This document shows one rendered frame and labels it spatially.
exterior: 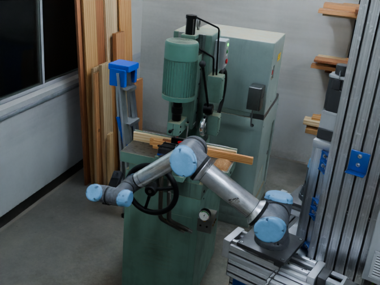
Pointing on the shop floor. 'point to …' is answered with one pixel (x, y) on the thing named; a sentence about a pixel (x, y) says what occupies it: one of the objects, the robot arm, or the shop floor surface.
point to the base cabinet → (167, 242)
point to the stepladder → (119, 82)
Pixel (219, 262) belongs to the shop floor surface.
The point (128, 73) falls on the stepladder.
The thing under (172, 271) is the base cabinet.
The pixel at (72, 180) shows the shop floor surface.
